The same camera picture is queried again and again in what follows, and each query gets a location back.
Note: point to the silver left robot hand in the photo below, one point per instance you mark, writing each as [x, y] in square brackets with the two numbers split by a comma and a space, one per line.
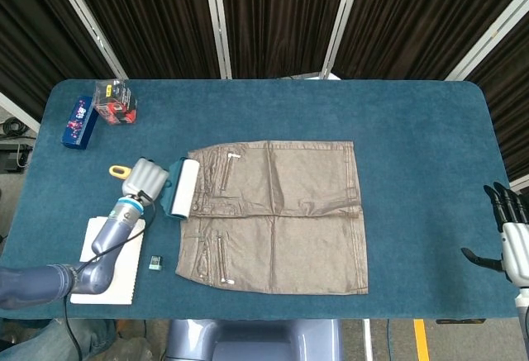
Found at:
[146, 179]

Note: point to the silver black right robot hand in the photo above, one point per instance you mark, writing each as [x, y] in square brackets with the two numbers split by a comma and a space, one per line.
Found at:
[516, 245]

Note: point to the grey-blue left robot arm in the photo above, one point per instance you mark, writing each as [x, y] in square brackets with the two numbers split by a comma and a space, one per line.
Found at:
[111, 233]

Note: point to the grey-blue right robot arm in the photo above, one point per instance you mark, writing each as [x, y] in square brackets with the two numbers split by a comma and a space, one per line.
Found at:
[522, 303]

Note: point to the brown shiny zip skirt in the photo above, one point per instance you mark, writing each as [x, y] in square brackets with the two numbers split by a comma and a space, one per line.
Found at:
[314, 233]

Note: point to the clear box with red items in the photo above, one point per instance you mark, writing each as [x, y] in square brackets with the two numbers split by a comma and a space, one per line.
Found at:
[117, 107]

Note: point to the small green pencil sharpener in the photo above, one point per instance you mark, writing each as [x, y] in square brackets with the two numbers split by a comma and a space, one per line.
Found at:
[155, 263]

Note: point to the dark blue printed carton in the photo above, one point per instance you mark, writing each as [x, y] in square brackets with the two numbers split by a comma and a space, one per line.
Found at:
[78, 123]

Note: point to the white spiral notebook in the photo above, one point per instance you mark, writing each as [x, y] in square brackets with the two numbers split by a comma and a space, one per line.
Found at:
[124, 270]

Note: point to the yellow floor tape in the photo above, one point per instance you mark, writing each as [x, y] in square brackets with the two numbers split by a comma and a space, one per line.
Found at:
[420, 340]

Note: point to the black electronic device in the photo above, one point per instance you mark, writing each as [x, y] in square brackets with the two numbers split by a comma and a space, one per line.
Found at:
[12, 156]

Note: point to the brown curtain screen panel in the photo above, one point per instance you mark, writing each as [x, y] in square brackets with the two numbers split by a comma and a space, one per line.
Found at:
[512, 88]
[413, 18]
[157, 18]
[281, 18]
[33, 26]

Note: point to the white table leg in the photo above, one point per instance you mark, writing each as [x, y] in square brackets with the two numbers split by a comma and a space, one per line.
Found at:
[367, 340]

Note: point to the person's blue jeans leg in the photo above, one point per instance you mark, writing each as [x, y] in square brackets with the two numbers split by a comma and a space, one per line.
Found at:
[41, 342]

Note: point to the grey-blue robot torso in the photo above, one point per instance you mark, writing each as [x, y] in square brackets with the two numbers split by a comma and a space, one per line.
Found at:
[256, 340]

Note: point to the blue velvet table cover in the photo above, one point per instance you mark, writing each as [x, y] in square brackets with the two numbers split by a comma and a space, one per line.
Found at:
[372, 109]

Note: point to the white screen foot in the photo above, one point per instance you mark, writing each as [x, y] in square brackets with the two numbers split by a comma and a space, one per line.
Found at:
[322, 76]

